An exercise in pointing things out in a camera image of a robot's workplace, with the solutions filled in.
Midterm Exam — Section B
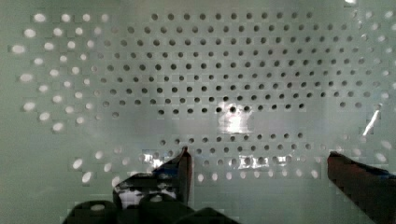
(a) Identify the green plastic strainer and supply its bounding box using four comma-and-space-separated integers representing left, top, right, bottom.
1, 0, 395, 224

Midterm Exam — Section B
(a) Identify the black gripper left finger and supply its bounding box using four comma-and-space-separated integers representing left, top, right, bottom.
62, 147, 239, 224

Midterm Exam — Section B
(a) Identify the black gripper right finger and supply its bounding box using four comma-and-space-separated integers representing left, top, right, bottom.
327, 151, 396, 224

